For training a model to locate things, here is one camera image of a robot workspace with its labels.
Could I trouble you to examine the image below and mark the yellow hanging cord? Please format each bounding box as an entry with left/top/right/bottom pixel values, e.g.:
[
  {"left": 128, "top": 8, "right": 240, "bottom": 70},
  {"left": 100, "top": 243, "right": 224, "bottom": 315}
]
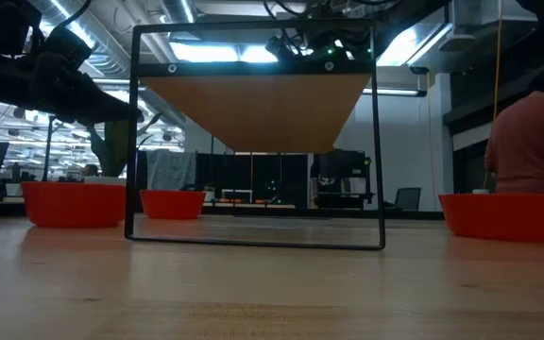
[{"left": 482, "top": 0, "right": 503, "bottom": 191}]

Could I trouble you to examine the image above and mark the wooden shelf with black frame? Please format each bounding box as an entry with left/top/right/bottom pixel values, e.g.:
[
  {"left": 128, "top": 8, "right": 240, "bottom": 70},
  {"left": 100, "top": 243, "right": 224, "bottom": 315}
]
[{"left": 124, "top": 17, "right": 387, "bottom": 251}]

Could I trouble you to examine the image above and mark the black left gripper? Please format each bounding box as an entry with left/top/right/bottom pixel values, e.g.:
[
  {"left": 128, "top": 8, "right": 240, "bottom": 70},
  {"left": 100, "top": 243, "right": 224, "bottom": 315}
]
[{"left": 0, "top": 53, "right": 145, "bottom": 126}]

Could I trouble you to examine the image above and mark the green plant in white pot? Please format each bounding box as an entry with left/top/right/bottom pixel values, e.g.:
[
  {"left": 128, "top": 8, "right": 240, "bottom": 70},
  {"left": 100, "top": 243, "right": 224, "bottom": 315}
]
[{"left": 84, "top": 111, "right": 165, "bottom": 187}]

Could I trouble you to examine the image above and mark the white tube light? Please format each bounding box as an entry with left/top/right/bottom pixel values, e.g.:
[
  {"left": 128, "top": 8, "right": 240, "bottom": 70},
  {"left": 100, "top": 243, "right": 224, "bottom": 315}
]
[{"left": 360, "top": 87, "right": 428, "bottom": 98}]

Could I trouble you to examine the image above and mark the silver ventilation duct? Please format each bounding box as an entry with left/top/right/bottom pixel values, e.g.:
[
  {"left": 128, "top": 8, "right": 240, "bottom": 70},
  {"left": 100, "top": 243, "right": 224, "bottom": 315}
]
[
  {"left": 158, "top": 0, "right": 198, "bottom": 25},
  {"left": 25, "top": 0, "right": 131, "bottom": 79}
]

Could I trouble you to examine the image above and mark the grey cover cloth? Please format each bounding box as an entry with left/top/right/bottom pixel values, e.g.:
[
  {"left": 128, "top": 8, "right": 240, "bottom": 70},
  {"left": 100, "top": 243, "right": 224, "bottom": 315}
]
[{"left": 145, "top": 149, "right": 198, "bottom": 192}]

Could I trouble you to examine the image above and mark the black aluminium table frame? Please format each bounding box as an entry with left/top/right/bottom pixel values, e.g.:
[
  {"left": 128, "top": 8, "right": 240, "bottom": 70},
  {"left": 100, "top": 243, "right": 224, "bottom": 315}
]
[{"left": 0, "top": 196, "right": 544, "bottom": 233}]

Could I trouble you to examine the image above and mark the bright ceiling light panel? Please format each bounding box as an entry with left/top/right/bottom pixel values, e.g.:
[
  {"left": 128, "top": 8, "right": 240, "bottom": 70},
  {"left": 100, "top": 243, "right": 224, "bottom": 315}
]
[{"left": 167, "top": 25, "right": 372, "bottom": 65}]

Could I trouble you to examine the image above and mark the dark office chair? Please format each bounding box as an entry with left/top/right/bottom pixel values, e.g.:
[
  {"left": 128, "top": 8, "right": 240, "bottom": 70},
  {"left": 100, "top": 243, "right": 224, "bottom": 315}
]
[{"left": 393, "top": 186, "right": 423, "bottom": 212}]

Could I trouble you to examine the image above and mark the black partition panel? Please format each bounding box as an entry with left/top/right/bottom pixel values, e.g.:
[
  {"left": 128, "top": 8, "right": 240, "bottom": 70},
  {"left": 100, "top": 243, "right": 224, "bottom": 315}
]
[{"left": 195, "top": 152, "right": 310, "bottom": 205}]

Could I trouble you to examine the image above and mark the black vertical pole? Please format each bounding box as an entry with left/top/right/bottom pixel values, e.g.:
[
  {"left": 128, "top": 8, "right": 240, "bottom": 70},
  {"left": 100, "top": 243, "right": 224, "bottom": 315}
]
[{"left": 42, "top": 115, "right": 57, "bottom": 183}]

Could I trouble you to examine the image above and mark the black equipment rack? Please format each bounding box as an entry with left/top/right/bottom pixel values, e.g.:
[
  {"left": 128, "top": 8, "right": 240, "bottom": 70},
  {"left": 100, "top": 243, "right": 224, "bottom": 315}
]
[{"left": 313, "top": 148, "right": 376, "bottom": 210}]

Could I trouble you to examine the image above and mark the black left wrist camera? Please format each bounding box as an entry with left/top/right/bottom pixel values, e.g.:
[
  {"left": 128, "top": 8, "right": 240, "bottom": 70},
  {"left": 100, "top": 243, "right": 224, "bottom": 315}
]
[{"left": 29, "top": 25, "right": 94, "bottom": 72}]

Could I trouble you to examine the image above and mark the red plastic mini bowl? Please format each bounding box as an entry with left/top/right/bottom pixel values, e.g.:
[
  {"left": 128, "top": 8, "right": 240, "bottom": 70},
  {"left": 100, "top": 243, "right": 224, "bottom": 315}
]
[
  {"left": 139, "top": 189, "right": 207, "bottom": 221},
  {"left": 20, "top": 181, "right": 128, "bottom": 230},
  {"left": 438, "top": 192, "right": 544, "bottom": 244}
]

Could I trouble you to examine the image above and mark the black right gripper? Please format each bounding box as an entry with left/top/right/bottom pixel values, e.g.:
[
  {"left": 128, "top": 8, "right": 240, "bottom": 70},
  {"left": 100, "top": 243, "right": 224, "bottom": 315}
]
[{"left": 264, "top": 26, "right": 370, "bottom": 63}]

